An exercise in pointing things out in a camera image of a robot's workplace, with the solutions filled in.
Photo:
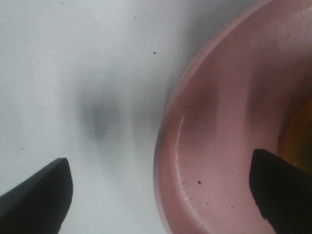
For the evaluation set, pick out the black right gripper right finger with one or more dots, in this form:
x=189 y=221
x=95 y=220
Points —
x=282 y=192

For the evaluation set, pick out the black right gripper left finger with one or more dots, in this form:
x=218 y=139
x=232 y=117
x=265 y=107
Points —
x=40 y=204

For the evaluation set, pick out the burger with lettuce and tomato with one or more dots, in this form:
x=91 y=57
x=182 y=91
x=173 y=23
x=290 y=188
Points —
x=296 y=145

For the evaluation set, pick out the pink round plate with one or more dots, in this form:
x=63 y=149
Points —
x=237 y=95

